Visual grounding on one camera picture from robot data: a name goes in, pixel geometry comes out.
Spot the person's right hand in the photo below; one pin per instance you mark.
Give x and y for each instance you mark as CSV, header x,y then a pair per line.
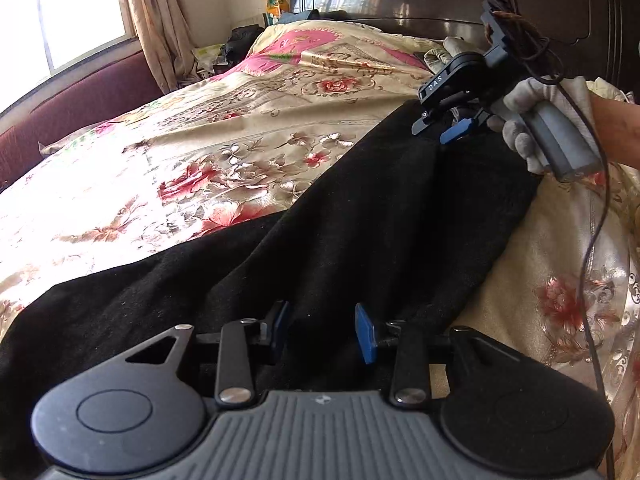
x,y
522,147

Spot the black pants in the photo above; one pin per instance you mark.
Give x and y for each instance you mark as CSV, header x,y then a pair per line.
x,y
310,240

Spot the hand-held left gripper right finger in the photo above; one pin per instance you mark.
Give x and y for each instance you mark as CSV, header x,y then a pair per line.
x,y
365,332

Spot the green and white paper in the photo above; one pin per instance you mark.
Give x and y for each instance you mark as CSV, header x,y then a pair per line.
x,y
206,55

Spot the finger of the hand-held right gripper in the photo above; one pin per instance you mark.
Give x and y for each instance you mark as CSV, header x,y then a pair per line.
x,y
425,120
457,131

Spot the floral satin bedspread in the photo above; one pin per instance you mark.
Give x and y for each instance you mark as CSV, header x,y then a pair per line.
x,y
200,160

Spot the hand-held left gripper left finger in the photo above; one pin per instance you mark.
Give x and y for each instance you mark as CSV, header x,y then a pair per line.
x,y
281,327

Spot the window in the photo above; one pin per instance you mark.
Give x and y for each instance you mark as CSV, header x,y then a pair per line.
x,y
60,15

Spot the yellow package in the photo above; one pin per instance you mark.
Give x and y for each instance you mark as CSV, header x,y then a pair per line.
x,y
275,2

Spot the dark clothes pile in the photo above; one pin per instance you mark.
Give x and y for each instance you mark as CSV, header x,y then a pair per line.
x,y
240,42

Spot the beige patterned curtain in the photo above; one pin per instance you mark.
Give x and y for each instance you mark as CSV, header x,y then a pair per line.
x,y
157,25

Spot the person's right forearm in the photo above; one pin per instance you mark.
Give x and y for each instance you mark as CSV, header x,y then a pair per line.
x,y
617,130

